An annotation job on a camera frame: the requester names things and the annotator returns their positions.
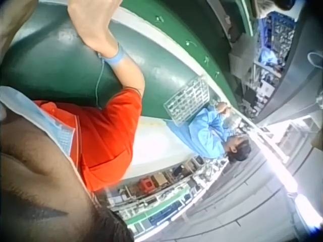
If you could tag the crowded workbench with equipment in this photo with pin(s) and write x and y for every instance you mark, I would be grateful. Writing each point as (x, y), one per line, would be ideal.
(164, 196)

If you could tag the green table mat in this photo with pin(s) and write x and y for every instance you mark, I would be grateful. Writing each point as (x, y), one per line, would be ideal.
(50, 65)

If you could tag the clear plastic parts tray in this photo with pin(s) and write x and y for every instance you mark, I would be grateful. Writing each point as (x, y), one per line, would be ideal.
(186, 100)

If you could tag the green conveyor belt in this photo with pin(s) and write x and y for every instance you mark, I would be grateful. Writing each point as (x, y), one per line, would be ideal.
(176, 32)

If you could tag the bright strip light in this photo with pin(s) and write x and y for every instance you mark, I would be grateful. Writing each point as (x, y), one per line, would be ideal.
(280, 153)

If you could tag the person's right hand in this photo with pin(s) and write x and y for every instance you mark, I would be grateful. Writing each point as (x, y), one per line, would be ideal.
(93, 22)

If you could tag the crowded parts shelf rack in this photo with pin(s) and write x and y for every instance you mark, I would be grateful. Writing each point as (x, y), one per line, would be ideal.
(273, 50)

